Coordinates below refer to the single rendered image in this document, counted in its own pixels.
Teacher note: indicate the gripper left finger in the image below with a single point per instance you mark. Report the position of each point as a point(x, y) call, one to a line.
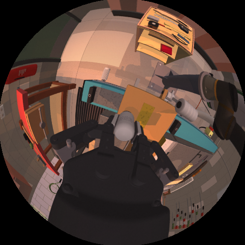
point(80, 129)

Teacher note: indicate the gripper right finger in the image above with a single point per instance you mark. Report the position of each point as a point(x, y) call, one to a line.
point(162, 158)

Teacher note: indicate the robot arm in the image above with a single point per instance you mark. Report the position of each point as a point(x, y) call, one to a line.
point(224, 99)

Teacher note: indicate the white scale plate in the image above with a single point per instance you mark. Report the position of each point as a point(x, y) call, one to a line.
point(181, 184)

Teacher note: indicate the yellow speckled insert plate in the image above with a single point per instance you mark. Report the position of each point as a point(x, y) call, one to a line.
point(145, 113)

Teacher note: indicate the black slatted grille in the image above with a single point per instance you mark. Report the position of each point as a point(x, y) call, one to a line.
point(84, 113)

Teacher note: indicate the yellow ridged block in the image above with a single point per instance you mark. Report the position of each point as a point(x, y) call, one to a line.
point(185, 168)

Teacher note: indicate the black block with hole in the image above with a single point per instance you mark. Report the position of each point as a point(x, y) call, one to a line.
point(92, 94)
point(175, 127)

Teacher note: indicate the grey rod with ball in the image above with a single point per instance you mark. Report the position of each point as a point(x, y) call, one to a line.
point(42, 124)

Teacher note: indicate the teal table saw body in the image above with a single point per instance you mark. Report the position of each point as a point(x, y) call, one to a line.
point(191, 130)

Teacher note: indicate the tan wooden panel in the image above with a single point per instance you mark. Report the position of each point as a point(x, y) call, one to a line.
point(34, 122)

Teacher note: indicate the white ribbed roller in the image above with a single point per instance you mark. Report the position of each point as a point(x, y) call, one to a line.
point(188, 110)

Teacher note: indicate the orange flat board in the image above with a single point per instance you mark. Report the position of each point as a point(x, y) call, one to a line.
point(132, 101)

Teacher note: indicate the small white ribbed cylinder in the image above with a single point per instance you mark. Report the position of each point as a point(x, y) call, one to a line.
point(105, 74)

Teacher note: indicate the red curved rack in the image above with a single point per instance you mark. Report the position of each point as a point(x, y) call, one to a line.
point(22, 107)

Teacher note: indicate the red box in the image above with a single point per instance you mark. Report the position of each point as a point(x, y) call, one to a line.
point(167, 49)

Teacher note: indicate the wooden tool shelf cupboard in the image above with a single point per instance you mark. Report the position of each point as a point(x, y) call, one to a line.
point(147, 40)

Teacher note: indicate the brown wooden frame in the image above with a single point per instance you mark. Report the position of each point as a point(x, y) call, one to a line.
point(57, 86)

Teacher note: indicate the yellow switch box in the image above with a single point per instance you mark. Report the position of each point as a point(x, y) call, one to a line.
point(209, 132)

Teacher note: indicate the wall rack of tools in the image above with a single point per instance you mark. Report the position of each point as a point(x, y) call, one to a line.
point(188, 214)

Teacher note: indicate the white wall socket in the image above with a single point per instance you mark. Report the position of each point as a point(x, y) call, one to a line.
point(2, 112)

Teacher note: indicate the red wall cabinet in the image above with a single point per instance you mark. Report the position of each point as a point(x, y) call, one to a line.
point(21, 73)

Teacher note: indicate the grey metal bracket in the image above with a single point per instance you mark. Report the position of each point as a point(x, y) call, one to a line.
point(154, 76)

